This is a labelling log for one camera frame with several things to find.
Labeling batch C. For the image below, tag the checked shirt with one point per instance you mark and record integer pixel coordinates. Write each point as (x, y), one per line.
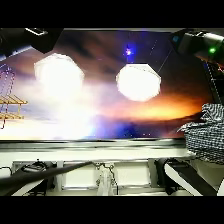
(206, 136)

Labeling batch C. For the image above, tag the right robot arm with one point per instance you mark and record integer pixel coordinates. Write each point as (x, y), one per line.
(188, 177)

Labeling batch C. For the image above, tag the silver frame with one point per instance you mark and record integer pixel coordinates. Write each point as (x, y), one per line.
(126, 151)

